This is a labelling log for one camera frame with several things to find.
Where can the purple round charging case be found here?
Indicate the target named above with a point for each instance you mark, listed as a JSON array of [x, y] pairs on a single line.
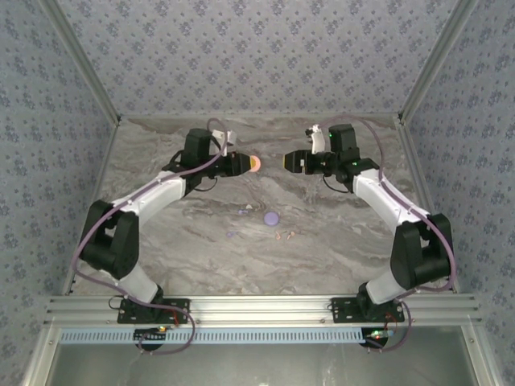
[[270, 218]]

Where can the aluminium mounting rail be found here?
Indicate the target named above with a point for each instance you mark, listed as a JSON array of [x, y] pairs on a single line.
[[261, 309]]

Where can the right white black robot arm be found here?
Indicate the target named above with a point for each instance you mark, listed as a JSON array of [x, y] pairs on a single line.
[[374, 193]]

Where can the aluminium frame post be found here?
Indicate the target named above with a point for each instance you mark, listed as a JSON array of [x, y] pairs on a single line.
[[435, 60], [83, 60]]

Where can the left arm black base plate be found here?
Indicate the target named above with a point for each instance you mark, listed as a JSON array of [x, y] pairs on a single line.
[[179, 307]]

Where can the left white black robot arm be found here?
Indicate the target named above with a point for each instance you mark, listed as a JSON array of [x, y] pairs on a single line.
[[157, 193]]

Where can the aluminium table side rail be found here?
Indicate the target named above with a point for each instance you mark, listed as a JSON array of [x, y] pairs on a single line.
[[418, 181]]

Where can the steel sheet panel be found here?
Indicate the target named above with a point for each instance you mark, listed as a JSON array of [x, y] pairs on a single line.
[[261, 366]]

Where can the black controller board mount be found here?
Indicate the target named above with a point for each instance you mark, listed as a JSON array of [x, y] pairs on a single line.
[[151, 339], [376, 342]]

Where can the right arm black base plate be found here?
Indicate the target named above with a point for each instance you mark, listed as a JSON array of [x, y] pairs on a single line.
[[342, 309]]

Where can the pink round charging case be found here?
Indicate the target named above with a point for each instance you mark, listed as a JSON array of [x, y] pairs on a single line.
[[258, 163]]

